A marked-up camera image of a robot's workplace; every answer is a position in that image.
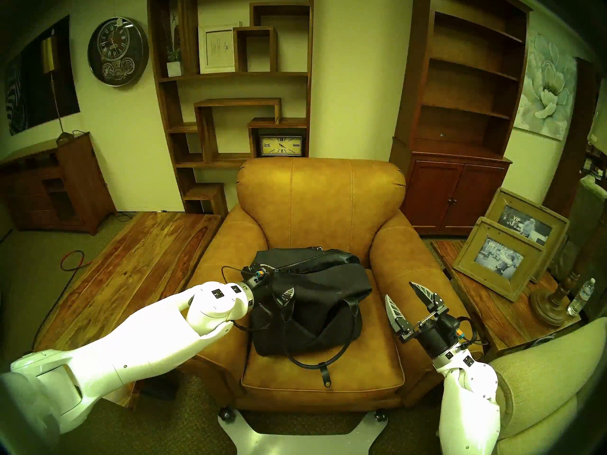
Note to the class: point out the clear water bottle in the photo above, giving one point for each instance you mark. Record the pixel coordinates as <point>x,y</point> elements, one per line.
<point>579,300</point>

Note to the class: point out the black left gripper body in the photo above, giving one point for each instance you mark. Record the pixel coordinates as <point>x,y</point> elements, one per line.
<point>261,292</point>

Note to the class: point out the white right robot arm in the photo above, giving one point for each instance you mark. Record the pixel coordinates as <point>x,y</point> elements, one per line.
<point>469,411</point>

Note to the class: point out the tan leather armchair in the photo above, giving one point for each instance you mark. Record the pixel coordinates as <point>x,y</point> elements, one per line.
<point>322,198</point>

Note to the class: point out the small rustic photo frame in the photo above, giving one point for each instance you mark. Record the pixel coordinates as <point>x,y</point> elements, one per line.
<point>500,259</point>

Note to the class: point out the black zipper handbag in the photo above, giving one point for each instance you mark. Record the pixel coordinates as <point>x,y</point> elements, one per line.
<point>322,307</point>

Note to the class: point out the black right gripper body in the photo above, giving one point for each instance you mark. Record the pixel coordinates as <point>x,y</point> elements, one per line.
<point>434,338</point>

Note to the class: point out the large rustic photo frame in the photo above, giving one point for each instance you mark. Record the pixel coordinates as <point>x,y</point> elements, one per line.
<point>524,224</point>

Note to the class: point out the dark wooden bookcase cabinet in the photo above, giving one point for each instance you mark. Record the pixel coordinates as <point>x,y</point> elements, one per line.
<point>450,193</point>

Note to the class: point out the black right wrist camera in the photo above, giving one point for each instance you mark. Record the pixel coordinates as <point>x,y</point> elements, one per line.
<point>456,332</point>

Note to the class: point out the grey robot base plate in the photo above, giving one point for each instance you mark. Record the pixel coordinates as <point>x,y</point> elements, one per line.
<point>303,442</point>

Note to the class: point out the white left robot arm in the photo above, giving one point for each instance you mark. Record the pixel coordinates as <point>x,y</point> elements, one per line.
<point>142,331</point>

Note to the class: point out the open wooden shelf unit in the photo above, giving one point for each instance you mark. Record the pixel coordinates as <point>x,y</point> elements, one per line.
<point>207,131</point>

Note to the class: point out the small potted plant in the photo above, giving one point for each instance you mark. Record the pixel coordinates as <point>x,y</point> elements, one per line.
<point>174,68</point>

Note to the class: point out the wooden plank coffee table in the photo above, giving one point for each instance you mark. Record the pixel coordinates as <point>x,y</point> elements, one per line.
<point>118,269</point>

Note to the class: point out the white framed certificate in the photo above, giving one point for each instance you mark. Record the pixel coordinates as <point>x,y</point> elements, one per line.
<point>216,49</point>

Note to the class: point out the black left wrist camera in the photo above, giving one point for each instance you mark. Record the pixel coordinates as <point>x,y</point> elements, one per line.
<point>257,274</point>

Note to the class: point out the round black wall clock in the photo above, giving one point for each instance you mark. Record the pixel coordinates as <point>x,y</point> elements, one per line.
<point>117,51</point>

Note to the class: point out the black levelling knob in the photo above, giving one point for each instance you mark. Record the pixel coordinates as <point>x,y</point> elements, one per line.
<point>225,414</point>
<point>380,416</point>

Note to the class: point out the rectangular mantel clock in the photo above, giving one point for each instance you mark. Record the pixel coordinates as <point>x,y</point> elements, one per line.
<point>281,146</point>

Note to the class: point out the wooden side table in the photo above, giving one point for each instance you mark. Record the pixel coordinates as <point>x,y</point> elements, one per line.
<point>502,316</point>

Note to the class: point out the grey wingback chair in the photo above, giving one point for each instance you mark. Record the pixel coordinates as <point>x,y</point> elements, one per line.
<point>583,212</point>

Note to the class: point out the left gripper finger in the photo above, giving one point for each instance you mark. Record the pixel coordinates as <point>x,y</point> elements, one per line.
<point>287,296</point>

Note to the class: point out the black zebra canvas picture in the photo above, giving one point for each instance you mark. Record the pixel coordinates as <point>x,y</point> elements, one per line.
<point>28,94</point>

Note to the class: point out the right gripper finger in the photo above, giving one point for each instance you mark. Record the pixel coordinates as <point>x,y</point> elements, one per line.
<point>429,300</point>
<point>397,316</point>

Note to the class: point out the turned wooden lamp base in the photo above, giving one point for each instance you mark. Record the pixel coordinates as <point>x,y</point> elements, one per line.
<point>547,307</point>

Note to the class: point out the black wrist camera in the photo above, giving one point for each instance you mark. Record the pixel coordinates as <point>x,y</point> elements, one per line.
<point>456,332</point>
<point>257,274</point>

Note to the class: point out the pale flower painting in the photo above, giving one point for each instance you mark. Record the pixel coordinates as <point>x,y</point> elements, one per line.
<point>545,89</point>

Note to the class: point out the beige upholstered chair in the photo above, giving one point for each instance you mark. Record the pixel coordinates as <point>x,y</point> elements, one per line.
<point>545,378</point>

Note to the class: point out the reddish wooden sideboard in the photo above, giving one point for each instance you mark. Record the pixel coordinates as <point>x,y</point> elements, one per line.
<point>80,184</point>

